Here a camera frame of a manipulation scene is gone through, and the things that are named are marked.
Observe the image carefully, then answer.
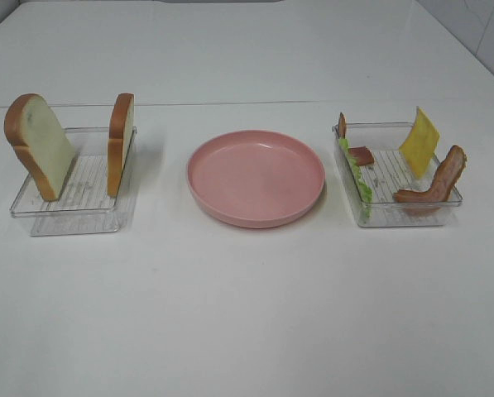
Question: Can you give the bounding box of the green lettuce leaf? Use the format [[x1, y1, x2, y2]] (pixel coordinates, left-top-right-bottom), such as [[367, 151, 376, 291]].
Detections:
[[338, 145, 372, 226]]

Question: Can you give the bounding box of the bacon strip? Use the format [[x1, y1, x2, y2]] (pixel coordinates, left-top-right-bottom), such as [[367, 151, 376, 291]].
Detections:
[[393, 145, 467, 216], [337, 112, 374, 167]]

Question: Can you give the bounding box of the bread slice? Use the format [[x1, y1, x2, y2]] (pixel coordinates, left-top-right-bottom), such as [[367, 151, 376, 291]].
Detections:
[[107, 93, 134, 197], [3, 93, 76, 202]]

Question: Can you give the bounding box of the yellow cheese slice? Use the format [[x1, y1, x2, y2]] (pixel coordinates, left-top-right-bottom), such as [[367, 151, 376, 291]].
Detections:
[[399, 107, 439, 179]]

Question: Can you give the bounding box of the pink round plate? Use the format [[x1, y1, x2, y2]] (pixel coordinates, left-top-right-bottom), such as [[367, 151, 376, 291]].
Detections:
[[186, 130, 325, 228]]

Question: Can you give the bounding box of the right clear plastic tray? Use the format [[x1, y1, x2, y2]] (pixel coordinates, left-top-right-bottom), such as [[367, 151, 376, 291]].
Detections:
[[334, 122, 463, 227]]

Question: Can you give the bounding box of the clear plastic tray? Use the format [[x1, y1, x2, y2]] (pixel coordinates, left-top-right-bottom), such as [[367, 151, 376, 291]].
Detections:
[[334, 122, 463, 227], [10, 127, 137, 237]]

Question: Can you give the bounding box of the left clear plastic tray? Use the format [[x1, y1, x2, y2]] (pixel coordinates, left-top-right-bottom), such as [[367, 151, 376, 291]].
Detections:
[[10, 127, 137, 237]]

